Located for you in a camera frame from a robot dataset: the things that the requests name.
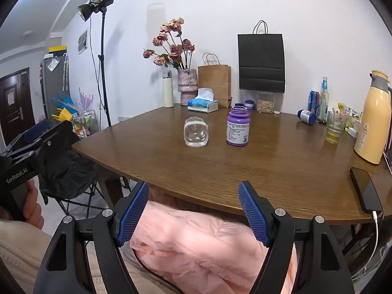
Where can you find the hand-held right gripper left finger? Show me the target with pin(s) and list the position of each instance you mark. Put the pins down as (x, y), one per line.
(134, 214)

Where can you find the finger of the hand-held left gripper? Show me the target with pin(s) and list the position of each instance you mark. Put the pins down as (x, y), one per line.
(58, 139)
(36, 130)

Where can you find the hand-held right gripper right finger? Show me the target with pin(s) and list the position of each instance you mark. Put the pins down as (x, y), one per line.
(254, 214)

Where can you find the clear glass cup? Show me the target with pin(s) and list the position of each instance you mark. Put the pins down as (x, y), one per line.
(196, 133)

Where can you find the person's left forearm beige sleeve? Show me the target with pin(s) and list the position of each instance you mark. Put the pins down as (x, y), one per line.
(18, 251)

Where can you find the person's left hand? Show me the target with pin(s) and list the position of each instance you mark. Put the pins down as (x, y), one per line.
(30, 211)

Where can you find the black folding chair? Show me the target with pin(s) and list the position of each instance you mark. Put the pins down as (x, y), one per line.
(67, 171)

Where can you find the dark brown door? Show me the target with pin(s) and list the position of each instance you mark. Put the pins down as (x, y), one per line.
(13, 105)

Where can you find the blue clothes hangers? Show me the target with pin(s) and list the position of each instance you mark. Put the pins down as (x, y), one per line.
(62, 101)

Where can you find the purple plastic rack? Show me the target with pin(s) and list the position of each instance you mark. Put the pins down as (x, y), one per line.
(85, 98)

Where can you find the grey refrigerator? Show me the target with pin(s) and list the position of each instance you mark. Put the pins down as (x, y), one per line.
(55, 82)

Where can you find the pink quilted garment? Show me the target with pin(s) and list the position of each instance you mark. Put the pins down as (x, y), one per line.
(199, 245)

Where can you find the yellow box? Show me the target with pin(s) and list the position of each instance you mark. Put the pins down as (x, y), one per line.
(57, 49)

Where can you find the black light stand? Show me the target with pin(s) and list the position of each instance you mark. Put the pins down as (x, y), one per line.
(104, 67)

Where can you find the purple pill bottle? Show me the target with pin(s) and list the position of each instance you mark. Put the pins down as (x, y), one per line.
(238, 125)

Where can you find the small purple-lid jar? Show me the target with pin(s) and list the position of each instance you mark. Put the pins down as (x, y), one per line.
(249, 104)

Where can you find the blue pill bottle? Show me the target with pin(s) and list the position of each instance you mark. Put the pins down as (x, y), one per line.
(307, 116)

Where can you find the clear jar of grains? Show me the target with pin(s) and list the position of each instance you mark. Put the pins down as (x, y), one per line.
(265, 102)

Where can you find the black smartphone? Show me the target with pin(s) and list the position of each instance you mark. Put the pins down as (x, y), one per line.
(366, 191)

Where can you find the drinking glass with yellow liquid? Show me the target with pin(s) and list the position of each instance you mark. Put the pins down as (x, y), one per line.
(334, 127)

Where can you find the white thermos bottle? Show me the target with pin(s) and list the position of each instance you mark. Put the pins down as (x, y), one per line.
(168, 89)

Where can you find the blue tissue box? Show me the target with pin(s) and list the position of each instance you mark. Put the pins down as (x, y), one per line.
(202, 103)

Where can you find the blue drink can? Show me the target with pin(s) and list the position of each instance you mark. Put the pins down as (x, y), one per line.
(313, 101)

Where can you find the clear glass bottle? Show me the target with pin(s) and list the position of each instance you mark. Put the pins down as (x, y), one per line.
(323, 99)

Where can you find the pink ceramic vase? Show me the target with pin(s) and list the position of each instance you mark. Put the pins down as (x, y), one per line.
(187, 87)

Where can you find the brown paper bag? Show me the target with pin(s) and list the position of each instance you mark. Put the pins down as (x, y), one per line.
(214, 82)

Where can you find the black studio light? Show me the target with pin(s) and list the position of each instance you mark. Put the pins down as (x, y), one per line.
(96, 3)

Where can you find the dried pink flowers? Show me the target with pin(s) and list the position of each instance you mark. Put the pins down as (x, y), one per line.
(171, 43)

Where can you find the yellow thermos jug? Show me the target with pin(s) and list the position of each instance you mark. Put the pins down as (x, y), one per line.
(372, 119)

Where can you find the black paper bag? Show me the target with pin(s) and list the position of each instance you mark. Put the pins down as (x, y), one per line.
(261, 62)

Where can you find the wall poster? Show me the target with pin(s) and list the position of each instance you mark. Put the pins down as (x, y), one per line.
(82, 41)

